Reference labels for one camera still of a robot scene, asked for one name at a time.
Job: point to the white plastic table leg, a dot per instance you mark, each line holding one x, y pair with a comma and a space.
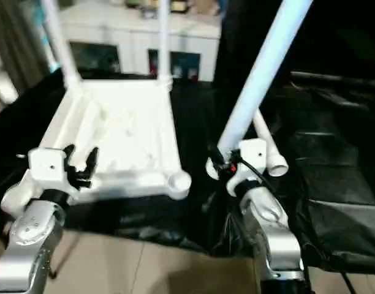
62, 46
164, 39
273, 153
261, 67

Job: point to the white plastic table top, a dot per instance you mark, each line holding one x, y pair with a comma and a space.
129, 122

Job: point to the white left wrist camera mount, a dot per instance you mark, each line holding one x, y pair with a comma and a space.
48, 165

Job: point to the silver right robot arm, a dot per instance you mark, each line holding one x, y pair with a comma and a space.
276, 232

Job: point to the black mat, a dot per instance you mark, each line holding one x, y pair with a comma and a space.
328, 168

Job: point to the black metal table strut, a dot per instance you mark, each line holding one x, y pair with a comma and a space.
63, 260

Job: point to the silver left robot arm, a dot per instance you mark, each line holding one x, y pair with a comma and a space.
31, 239

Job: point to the teal patterned hanging cloth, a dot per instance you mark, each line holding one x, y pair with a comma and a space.
49, 46

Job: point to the white cabinet with glass doors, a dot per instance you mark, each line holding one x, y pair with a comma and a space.
129, 33

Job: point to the grey curtain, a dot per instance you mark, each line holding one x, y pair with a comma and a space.
16, 39

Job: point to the red object behind glass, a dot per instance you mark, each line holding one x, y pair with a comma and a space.
152, 62

